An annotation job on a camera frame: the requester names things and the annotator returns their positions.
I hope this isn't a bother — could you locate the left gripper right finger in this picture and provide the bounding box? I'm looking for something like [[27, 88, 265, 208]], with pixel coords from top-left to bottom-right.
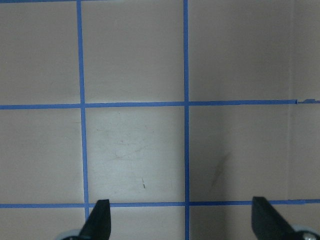
[[251, 196, 300, 240]]

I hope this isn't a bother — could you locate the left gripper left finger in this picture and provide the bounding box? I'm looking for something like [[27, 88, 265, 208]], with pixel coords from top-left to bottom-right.
[[75, 199, 111, 240]]

